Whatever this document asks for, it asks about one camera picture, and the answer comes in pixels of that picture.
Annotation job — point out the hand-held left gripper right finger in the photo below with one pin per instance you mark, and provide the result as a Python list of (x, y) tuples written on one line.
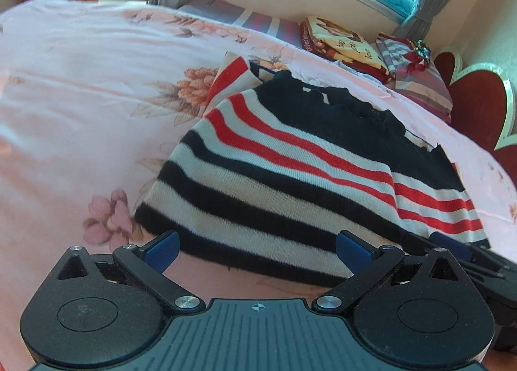
[(353, 252)]

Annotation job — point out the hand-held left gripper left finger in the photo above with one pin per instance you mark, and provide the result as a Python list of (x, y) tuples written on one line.
[(161, 252)]

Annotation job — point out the striped pillow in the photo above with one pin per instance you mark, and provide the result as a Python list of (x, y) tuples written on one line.
[(422, 84)]

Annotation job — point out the folded yellow red blanket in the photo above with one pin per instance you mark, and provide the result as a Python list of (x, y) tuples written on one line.
[(339, 41)]

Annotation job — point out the striped bed sheet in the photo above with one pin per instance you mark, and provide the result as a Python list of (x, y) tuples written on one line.
[(226, 11)]

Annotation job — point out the red heart-shaped headboard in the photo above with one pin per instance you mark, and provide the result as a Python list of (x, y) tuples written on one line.
[(472, 104)]

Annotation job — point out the light blue cloth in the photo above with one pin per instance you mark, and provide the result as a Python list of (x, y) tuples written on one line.
[(351, 69)]

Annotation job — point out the striped knit sweater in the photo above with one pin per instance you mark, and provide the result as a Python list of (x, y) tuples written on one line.
[(282, 177)]

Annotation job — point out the red decorative bow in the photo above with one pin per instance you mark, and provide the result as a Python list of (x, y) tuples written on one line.
[(420, 50)]

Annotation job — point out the pink floral bedspread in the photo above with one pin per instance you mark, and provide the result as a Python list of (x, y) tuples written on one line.
[(80, 112)]

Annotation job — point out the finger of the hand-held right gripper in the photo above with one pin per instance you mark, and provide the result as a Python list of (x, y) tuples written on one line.
[(450, 243)]

